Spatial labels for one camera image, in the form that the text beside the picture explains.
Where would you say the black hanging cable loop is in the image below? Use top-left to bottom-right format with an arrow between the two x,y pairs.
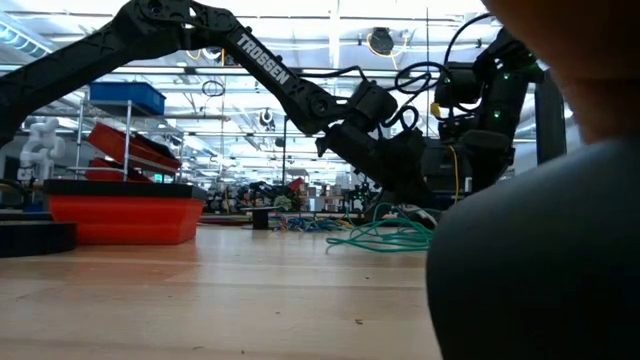
201,79 -> 226,99

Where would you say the multicolour wire bundle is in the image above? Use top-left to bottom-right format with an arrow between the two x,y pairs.
272,214 -> 359,234

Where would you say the black upright post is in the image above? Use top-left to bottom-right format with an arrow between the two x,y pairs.
535,69 -> 568,165

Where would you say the red square tray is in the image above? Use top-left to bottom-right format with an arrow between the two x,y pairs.
43,179 -> 209,247

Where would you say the black tape roll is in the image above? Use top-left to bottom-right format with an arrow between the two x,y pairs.
0,221 -> 78,260

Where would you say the metal shelf rack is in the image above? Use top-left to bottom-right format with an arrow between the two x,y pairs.
67,98 -> 187,184

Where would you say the orange hanging cable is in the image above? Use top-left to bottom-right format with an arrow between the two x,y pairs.
447,144 -> 460,204

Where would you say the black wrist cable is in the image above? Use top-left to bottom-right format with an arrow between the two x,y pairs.
299,64 -> 421,132
393,12 -> 496,114

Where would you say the black monitor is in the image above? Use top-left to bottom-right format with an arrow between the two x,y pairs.
419,139 -> 474,196

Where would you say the blue plastic bin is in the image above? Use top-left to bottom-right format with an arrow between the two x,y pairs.
88,81 -> 167,117

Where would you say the red plastic shelf bin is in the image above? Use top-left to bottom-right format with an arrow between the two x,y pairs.
83,157 -> 154,184
87,122 -> 183,176

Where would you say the black distant camera rig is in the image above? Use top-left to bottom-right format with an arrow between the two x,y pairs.
282,115 -> 289,187

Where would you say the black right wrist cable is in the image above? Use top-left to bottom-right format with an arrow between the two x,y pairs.
393,12 -> 496,114

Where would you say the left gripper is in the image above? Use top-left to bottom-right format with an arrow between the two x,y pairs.
315,122 -> 436,207

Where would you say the green cord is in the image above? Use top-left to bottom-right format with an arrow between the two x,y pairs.
325,202 -> 436,254

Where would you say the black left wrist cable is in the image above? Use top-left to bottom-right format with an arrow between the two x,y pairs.
299,64 -> 421,132

